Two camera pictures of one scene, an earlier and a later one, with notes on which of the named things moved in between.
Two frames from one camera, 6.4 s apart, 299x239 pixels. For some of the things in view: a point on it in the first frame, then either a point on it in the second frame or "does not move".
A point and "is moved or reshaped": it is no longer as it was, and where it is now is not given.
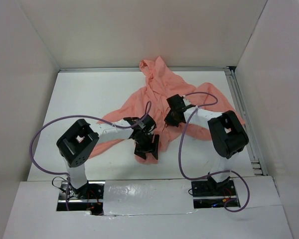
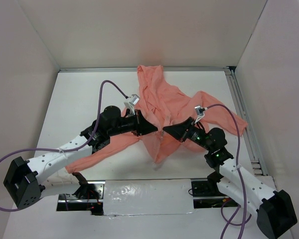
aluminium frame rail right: (258, 168) does not move
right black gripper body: (171, 118) to (196, 134)
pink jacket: (150, 99) is moved or reshaped
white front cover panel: (148, 197) does not move
